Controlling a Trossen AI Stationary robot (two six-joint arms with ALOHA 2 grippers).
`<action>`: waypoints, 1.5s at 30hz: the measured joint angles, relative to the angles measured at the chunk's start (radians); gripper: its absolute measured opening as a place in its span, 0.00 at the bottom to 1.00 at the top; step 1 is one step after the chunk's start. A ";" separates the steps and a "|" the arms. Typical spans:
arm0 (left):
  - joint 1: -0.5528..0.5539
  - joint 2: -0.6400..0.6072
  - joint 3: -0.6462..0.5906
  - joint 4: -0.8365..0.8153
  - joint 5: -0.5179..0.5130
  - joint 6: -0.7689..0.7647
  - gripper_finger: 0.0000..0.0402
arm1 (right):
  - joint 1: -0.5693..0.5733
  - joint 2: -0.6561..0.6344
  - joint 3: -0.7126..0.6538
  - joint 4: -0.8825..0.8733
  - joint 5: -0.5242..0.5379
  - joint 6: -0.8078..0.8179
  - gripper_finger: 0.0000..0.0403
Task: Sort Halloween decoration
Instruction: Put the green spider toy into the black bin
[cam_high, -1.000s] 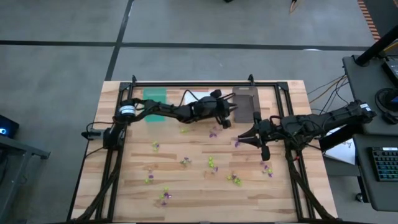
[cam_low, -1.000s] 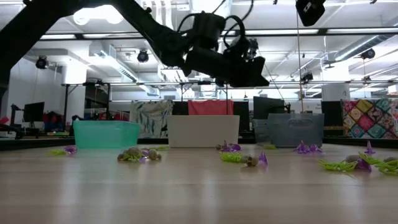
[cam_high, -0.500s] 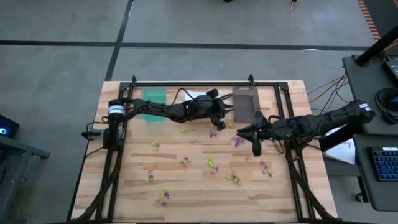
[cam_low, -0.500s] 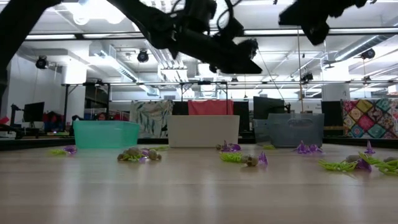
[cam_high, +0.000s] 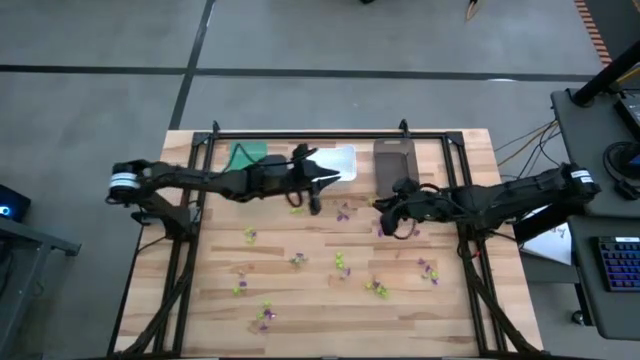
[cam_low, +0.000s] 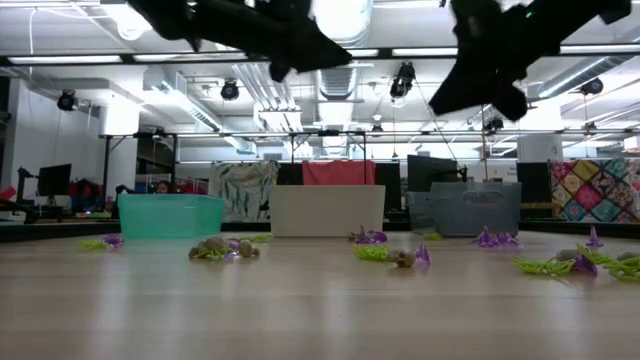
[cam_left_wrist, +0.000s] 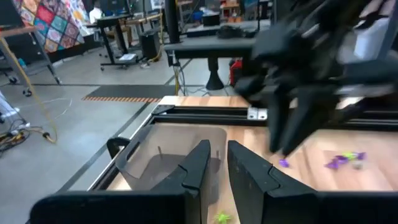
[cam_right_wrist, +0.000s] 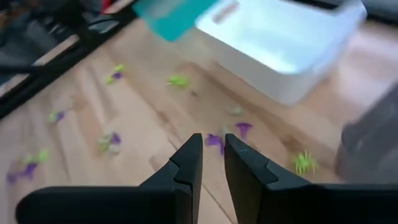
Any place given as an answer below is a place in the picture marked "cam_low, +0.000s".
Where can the grey translucent plastic bin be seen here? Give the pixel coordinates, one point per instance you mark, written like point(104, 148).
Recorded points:
point(475, 212)

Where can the red cloth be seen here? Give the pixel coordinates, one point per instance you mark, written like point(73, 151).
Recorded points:
point(338, 173)

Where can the small beige plastic skull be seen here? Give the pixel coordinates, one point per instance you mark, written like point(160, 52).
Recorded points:
point(246, 248)
point(404, 259)
point(566, 255)
point(628, 256)
point(196, 253)
point(215, 244)

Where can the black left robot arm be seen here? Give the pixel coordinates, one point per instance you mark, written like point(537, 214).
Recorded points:
point(160, 15)

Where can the colourful patchwork quilt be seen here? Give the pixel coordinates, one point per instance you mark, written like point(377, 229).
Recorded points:
point(595, 190)

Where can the black partition panel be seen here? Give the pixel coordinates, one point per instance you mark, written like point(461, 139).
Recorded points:
point(532, 182)

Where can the black beam with light strips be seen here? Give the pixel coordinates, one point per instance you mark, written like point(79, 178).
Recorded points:
point(385, 52)

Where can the black hanging spotlight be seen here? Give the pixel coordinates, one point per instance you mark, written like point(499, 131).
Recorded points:
point(67, 100)
point(402, 80)
point(493, 124)
point(592, 86)
point(230, 90)

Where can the black computer monitor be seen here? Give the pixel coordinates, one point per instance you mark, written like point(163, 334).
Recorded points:
point(55, 180)
point(432, 172)

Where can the black aluminium table frame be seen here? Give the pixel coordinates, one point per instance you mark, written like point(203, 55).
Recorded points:
point(60, 231)

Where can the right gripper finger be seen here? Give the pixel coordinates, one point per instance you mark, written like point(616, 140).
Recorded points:
point(511, 97)
point(465, 85)

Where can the person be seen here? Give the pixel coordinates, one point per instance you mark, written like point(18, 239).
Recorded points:
point(162, 187)

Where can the black metal rack frame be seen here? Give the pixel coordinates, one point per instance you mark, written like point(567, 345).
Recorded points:
point(250, 134)

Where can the red and blue bag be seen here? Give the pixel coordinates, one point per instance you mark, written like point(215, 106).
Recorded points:
point(86, 195)

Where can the white plastic bin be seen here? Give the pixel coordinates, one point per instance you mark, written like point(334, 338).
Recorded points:
point(325, 210)

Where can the white column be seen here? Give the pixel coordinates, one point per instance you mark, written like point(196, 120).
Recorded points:
point(540, 147)

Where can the thin vertical pole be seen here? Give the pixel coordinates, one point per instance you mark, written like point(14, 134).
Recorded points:
point(483, 150)

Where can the silver ventilation duct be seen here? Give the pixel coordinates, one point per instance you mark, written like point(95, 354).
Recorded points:
point(337, 85)

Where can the green translucent plastic bin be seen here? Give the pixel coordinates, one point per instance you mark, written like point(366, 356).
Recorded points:
point(170, 216)

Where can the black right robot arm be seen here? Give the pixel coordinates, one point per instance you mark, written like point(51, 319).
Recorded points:
point(590, 20)

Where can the leaf print cloth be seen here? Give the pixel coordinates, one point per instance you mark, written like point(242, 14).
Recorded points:
point(243, 192)

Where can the red machine part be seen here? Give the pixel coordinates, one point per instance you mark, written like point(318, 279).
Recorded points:
point(7, 192)

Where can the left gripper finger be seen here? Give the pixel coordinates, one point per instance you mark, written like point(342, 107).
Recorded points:
point(280, 70)
point(320, 52)

